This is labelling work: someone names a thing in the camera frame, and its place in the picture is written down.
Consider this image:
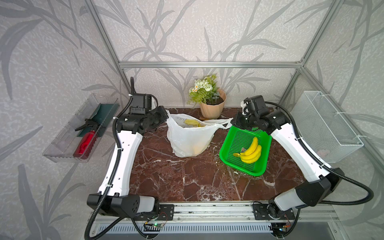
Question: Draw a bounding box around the green perforated plastic basket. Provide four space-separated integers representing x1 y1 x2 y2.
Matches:
220 127 272 177

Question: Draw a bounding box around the yellow banana bunch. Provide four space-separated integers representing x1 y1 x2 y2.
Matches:
233 137 262 164

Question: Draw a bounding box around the white printed plastic bag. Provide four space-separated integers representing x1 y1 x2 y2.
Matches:
167 111 233 158

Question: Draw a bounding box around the orange-yellow single banana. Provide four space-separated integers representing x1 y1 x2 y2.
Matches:
184 119 202 128

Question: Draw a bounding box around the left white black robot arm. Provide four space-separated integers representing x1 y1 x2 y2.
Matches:
87 106 168 218

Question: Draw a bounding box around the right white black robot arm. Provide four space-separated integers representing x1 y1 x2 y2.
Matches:
231 110 342 212

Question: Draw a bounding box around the dark green flat board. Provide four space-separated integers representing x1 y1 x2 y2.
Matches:
75 104 120 138

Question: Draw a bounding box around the terracotta flower pot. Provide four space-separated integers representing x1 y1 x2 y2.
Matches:
200 89 227 120

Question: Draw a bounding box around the red black brush tool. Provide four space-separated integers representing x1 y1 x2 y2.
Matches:
73 130 98 160

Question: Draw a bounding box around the green plant with white flowers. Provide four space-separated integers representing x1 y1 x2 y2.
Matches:
188 74 220 105

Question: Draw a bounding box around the small green circuit board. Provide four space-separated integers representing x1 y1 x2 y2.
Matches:
144 222 166 232

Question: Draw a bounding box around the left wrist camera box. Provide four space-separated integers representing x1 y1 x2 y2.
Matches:
130 93 159 115

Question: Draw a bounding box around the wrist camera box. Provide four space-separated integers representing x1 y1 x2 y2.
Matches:
130 93 159 115
241 95 269 117

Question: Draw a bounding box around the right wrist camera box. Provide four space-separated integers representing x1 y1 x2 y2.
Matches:
241 95 269 117

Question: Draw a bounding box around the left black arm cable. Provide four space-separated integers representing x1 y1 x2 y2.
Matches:
83 76 151 240

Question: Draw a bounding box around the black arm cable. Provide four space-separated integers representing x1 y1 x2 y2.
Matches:
83 76 151 240
263 101 375 238

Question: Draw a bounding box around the pink object in wire basket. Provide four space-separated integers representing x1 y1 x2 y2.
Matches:
316 150 330 162

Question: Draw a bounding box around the clear plastic wall shelf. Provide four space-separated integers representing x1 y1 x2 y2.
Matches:
43 94 120 163

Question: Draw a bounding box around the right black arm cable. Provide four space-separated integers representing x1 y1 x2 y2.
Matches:
263 101 375 238

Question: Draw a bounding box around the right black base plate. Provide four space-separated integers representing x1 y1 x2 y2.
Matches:
252 201 296 221

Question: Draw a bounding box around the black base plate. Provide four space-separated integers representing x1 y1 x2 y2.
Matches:
151 204 175 221
252 201 296 221

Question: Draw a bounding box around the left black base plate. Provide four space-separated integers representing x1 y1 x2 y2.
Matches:
151 204 175 221

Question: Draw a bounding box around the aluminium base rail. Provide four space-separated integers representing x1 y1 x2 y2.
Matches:
89 200 340 224

